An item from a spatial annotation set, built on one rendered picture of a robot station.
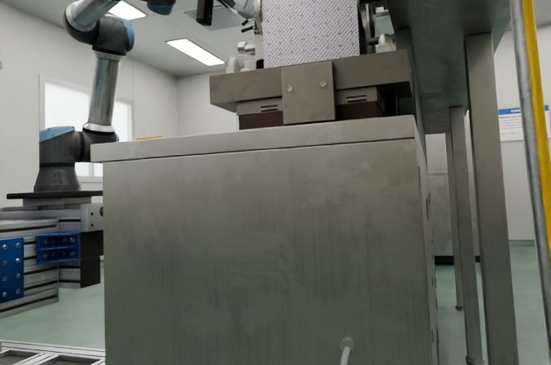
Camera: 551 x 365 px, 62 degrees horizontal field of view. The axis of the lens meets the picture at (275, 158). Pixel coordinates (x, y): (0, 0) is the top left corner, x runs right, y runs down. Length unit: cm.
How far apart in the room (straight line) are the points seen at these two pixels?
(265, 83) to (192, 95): 681
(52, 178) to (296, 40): 98
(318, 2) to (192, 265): 67
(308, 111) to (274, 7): 40
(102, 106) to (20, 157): 359
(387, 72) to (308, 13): 35
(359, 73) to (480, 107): 41
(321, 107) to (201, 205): 29
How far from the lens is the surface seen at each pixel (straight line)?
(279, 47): 115
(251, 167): 85
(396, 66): 88
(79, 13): 159
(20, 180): 529
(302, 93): 88
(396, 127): 80
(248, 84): 94
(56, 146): 173
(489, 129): 119
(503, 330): 123
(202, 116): 757
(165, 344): 98
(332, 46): 112
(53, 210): 170
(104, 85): 175
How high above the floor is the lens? 78
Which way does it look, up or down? 4 degrees up
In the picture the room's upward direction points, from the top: 2 degrees counter-clockwise
